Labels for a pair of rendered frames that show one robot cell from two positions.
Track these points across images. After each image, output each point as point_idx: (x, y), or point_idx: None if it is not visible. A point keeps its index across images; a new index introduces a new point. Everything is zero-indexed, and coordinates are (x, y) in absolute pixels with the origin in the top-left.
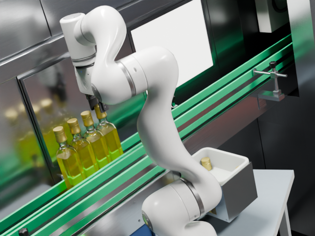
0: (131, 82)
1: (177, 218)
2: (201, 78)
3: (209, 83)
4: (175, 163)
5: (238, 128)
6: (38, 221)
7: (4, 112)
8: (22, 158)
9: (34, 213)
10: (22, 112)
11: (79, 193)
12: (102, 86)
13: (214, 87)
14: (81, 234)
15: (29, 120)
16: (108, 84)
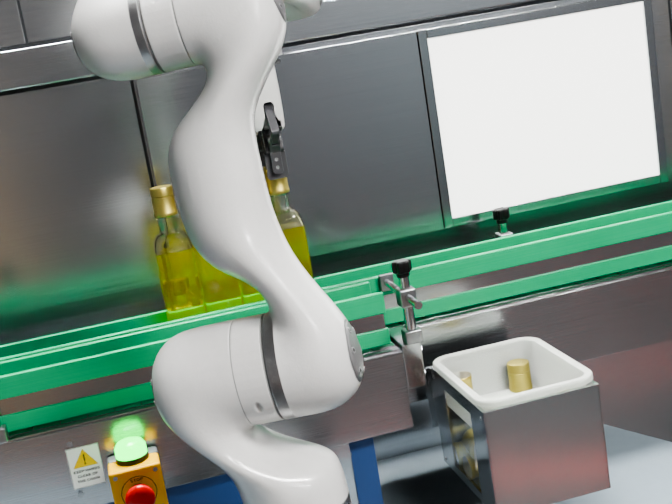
0: (137, 24)
1: (207, 395)
2: (625, 201)
3: None
4: (225, 255)
5: (668, 330)
6: (54, 362)
7: (90, 139)
8: (114, 247)
9: (58, 346)
10: (130, 151)
11: (168, 335)
12: (76, 24)
13: (631, 218)
14: (122, 416)
15: (145, 172)
16: (86, 18)
